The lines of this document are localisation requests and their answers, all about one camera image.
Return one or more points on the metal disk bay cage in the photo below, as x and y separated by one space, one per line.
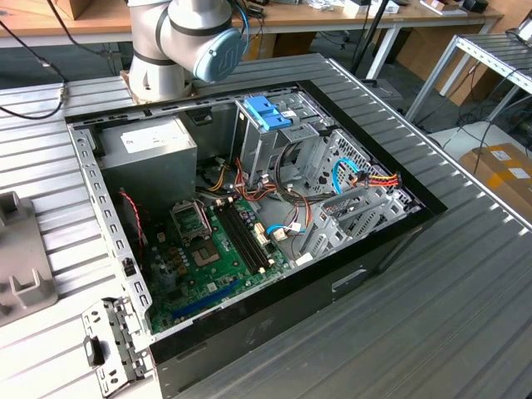
328 239

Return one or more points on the metal optical bay cage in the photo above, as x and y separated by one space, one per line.
257 154

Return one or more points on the blue expansion slot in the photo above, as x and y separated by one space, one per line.
208 300

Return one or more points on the blue plastic bay latch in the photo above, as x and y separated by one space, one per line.
266 114

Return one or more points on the grey parts rack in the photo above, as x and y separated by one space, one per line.
21 249

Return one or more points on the metal hinged slot bracket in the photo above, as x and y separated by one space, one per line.
120 332

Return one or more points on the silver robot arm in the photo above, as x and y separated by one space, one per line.
158 41

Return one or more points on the black open PC case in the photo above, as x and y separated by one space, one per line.
291 307

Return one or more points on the black case fan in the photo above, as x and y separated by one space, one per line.
133 237

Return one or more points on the black tripod pole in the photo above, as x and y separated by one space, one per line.
367 37

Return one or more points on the grey power supply box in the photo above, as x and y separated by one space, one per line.
149 174

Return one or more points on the thin metal locking lever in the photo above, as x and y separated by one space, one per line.
206 220

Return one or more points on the small black desk device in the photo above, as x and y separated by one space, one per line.
476 5

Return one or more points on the wooden desk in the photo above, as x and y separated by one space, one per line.
311 16

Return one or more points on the brown cardboard sheet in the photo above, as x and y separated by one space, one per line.
420 45

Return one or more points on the black RAM slot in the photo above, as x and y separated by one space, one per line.
239 237
246 235
233 237
252 232

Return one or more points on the green motherboard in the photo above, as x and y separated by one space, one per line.
224 278

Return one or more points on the CPU socket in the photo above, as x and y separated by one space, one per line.
204 255

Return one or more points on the wooden box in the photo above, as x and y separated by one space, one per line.
79 8

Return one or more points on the brown cardboard box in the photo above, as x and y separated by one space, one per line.
498 183

